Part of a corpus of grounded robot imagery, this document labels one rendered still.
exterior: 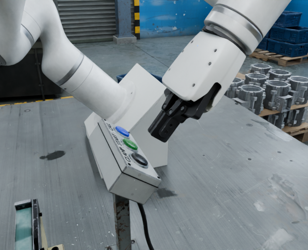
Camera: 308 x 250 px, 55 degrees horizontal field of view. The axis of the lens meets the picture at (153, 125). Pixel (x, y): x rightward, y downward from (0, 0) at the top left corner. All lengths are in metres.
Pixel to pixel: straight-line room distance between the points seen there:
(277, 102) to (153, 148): 1.82
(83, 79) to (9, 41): 0.21
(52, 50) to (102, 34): 6.26
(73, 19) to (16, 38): 6.20
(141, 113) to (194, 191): 0.26
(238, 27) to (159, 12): 7.09
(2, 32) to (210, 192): 0.65
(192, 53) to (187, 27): 7.40
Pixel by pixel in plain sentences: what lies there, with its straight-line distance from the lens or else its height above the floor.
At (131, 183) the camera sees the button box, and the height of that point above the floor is 1.05.
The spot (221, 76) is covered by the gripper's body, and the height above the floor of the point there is 1.21.
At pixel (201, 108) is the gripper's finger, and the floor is 1.16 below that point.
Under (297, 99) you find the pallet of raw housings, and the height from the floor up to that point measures 0.40.
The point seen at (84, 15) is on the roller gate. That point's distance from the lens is 7.01.
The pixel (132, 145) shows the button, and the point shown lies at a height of 1.07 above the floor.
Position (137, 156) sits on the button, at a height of 1.08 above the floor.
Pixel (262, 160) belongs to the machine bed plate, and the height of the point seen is 0.80.
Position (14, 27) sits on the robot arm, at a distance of 0.77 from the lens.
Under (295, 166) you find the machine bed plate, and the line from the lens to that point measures 1.02.
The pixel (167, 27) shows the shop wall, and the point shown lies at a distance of 7.62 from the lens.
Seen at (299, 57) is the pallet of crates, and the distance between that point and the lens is 5.65.
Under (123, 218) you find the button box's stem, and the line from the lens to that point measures 0.58.
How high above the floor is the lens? 1.32
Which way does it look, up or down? 27 degrees down
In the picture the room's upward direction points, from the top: straight up
